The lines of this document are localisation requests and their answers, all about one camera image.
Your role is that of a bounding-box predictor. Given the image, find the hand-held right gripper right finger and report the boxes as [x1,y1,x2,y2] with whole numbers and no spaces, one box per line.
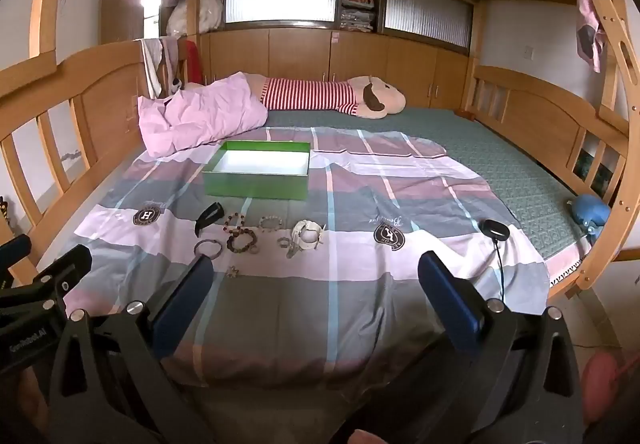
[350,251,586,444]

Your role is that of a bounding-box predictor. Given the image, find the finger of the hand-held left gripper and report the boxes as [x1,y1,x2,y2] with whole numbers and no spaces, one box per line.
[0,234,32,277]
[0,244,93,319]

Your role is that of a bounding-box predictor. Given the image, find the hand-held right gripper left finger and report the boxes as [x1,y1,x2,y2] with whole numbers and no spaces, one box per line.
[47,254,216,444]

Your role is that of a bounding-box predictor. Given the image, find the black sunglasses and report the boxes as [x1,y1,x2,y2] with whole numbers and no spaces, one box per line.
[194,202,225,237]

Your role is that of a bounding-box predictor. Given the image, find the green cardboard box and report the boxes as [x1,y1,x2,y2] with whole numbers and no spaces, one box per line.
[201,140,312,201]

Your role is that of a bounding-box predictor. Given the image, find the silver bangle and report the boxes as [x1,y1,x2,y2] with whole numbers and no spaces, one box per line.
[193,239,222,259]

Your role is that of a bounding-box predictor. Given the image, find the plaid quilt cover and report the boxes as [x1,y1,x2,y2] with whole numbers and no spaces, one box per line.
[65,124,551,390]

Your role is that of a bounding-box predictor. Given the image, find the green mattress mat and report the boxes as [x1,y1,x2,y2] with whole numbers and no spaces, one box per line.
[265,106,601,269]

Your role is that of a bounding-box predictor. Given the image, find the blue round toy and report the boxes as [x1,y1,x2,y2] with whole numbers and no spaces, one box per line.
[567,194,612,237]

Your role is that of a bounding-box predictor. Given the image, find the pink round object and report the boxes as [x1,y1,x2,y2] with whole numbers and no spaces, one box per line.
[582,349,640,425]

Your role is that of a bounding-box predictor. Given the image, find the pink crumpled pillow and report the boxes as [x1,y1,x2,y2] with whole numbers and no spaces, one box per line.
[137,72,268,159]

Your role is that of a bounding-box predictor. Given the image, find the white grey hanging clothes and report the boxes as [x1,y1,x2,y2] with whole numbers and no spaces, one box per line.
[132,38,181,99]

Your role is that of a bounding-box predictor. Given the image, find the red hanging cloth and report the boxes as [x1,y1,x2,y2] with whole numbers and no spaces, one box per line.
[182,40,203,85]

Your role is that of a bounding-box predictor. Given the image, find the striped plush toy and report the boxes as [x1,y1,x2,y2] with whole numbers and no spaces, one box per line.
[247,75,407,119]

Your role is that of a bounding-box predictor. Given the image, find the white stuffed bags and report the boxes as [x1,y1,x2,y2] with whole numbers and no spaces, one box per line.
[167,0,223,37]

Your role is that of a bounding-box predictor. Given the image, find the narrow frosted glass window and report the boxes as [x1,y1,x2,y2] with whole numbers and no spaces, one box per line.
[384,0,473,47]

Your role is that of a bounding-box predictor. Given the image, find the pink hanging cloth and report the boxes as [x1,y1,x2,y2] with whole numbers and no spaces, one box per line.
[575,0,608,73]

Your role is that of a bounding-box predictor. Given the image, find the stack of folded clothes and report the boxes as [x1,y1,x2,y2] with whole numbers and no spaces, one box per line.
[340,0,378,32]

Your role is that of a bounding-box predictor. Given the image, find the wooden bunk ladder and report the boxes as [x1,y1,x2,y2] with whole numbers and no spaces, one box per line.
[565,0,640,295]

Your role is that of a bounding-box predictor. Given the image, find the black thin cable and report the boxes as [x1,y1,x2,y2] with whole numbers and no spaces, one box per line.
[492,239,507,305]

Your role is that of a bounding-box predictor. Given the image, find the brown beaded bracelet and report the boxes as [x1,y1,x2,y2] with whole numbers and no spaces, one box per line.
[226,230,258,252]

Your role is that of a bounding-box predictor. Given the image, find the wooden bunk bed frame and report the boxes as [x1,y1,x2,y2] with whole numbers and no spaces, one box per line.
[0,0,640,305]

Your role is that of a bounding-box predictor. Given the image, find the wooden wall cabinet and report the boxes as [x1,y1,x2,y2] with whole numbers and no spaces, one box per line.
[197,26,473,109]

